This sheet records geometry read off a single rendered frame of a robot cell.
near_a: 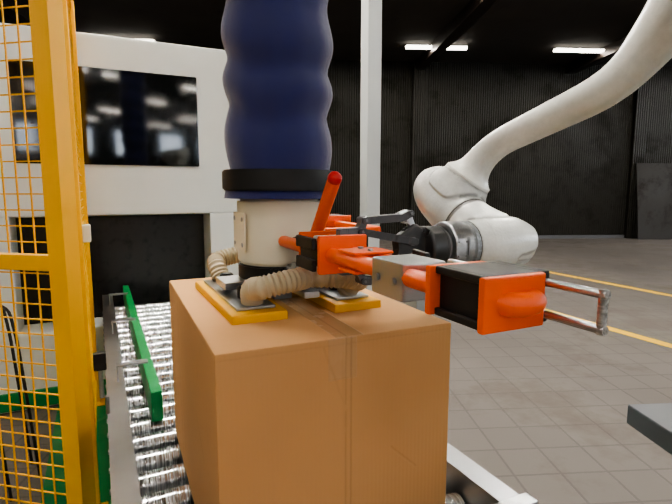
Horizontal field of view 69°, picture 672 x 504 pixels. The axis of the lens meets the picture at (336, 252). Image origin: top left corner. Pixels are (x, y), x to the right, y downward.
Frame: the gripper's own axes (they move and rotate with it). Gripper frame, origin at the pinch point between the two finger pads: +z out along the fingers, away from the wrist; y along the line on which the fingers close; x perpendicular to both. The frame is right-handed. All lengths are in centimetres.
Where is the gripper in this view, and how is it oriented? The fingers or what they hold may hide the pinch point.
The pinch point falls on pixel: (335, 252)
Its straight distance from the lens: 77.5
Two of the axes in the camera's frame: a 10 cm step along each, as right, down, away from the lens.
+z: -9.0, 0.5, -4.3
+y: -0.1, 9.9, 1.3
